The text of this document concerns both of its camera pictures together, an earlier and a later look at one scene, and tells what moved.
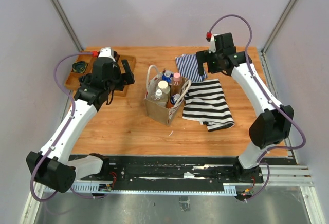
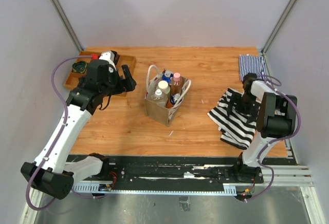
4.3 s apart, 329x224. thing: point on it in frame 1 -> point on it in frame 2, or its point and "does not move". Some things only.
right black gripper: [204, 56] -> [253, 112]
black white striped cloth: [205, 101] -> [238, 129]
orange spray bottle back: [167, 76] does not move
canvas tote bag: [163, 115] does not move
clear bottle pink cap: [176, 84] does not move
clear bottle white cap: [159, 98] does not move
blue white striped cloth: [188, 66] -> [249, 64]
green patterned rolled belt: [79, 67] does not move
